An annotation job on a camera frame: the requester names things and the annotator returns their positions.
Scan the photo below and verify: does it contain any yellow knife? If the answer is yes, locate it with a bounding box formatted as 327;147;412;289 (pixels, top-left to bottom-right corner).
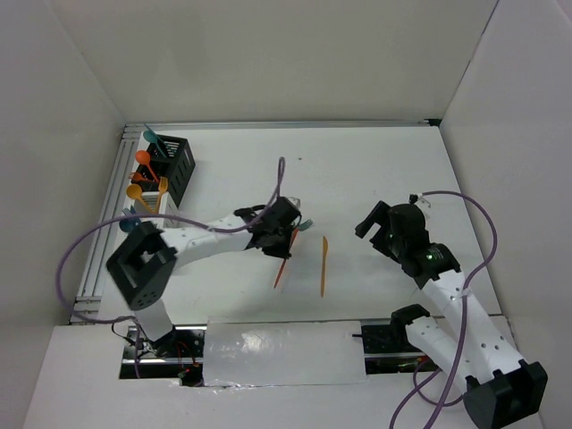
320;236;329;298

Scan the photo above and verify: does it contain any white foil panel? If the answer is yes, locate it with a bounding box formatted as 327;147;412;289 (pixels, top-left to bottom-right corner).
203;321;366;388

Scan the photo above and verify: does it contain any orange knife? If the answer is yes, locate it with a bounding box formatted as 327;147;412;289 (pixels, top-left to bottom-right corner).
273;228;299;290

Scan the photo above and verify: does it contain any aluminium frame rail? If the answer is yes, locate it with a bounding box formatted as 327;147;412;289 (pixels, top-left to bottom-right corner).
125;118;442;132

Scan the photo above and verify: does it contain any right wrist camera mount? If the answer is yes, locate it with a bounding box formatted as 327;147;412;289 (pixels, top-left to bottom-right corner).
408;194;432;208

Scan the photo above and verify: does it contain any black utensil caddy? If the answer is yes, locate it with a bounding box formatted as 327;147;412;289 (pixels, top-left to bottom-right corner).
143;135;196;207

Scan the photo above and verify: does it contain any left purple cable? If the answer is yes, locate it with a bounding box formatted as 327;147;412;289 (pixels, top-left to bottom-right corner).
55;156;286;324

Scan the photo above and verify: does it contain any teal spoon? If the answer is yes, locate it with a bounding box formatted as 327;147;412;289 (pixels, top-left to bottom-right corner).
143;123;169;158

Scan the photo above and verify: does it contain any yellow spoon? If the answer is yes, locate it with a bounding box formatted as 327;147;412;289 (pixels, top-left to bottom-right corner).
126;184;155;213

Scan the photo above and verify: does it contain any yellow fork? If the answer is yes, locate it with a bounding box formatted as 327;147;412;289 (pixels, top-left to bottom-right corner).
155;176;169;213

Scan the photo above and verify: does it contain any teal fork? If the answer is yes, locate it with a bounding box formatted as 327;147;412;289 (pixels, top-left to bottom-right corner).
298;219;314;231

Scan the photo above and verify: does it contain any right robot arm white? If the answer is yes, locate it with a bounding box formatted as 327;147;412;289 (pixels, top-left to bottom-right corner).
355;201;548;428

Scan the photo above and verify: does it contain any white utensil caddy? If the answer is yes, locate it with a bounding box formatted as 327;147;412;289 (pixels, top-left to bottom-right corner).
123;191;180;229

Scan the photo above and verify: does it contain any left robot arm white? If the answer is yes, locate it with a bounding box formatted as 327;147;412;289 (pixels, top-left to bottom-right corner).
106;197;301;357

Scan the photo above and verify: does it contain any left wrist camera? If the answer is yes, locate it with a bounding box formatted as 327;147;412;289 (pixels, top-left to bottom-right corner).
288;197;301;210

